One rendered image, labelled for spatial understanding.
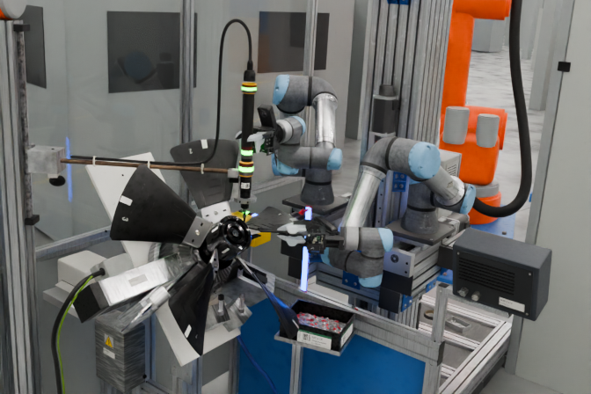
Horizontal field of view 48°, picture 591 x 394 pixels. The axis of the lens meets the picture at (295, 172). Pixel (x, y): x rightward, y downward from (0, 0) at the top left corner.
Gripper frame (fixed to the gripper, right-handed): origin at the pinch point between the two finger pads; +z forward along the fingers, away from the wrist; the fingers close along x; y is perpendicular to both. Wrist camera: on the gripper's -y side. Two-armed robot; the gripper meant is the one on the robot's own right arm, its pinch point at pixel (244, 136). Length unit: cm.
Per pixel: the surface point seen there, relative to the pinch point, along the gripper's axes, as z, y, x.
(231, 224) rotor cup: 8.2, 25.4, -1.8
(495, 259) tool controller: -18, 28, -75
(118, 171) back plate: 7.4, 16.6, 42.8
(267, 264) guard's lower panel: -114, 94, 52
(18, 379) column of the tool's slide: 32, 88, 66
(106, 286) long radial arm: 42, 37, 16
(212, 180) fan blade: -0.4, 16.0, 11.3
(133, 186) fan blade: 29.6, 12.0, 17.4
